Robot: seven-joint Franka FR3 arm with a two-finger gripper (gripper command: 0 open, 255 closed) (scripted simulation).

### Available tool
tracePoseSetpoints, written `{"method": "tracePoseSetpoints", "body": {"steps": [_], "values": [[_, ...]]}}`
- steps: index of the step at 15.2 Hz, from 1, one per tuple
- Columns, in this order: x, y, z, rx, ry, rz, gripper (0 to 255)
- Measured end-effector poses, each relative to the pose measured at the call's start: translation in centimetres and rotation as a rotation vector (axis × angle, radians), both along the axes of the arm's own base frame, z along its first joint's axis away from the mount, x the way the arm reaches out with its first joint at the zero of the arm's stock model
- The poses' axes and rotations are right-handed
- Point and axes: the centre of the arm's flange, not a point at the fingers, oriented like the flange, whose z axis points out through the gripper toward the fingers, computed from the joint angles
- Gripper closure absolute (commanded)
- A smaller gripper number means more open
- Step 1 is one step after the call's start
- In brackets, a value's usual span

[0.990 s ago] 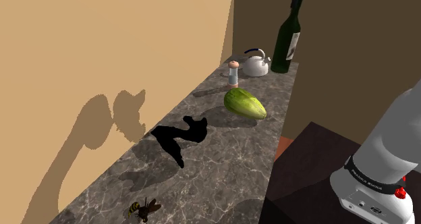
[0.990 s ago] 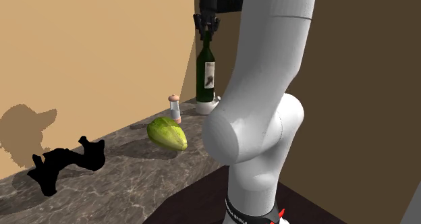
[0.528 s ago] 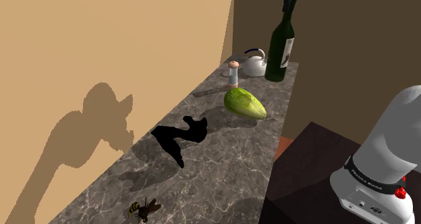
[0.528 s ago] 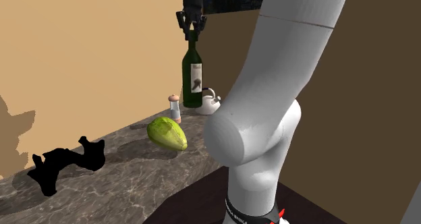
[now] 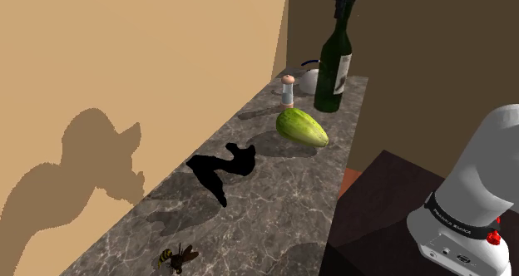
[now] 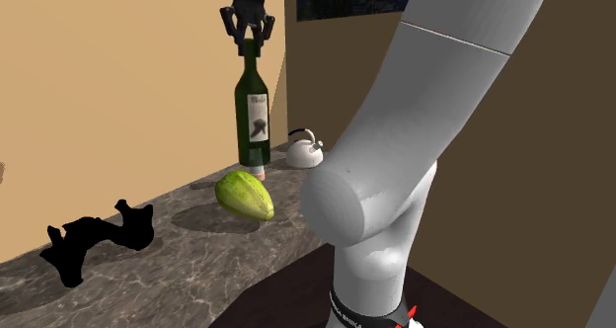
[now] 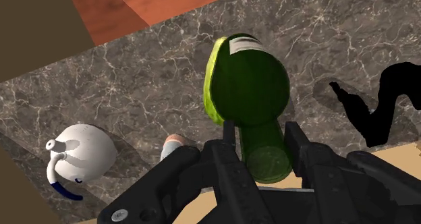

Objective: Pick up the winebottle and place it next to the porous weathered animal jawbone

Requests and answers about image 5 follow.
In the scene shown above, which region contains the dark green glass bottle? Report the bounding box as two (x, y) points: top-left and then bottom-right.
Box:
(314, 1), (353, 114)

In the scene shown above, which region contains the clear shaker with wooden cap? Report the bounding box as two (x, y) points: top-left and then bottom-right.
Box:
(279, 74), (296, 111)

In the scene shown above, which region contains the green cucumber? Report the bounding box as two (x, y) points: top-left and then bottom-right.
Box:
(275, 107), (330, 149)

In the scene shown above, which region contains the dark robot stand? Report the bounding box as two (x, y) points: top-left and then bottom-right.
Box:
(319, 149), (519, 276)

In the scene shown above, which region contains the black irregular shaped object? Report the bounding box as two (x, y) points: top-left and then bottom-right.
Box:
(185, 142), (257, 209)

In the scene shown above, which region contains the yellow and black wasp toy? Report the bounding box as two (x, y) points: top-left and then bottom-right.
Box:
(157, 243), (200, 276)

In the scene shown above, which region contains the white kettle with blue handle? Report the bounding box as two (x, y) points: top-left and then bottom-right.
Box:
(299, 58), (322, 96)

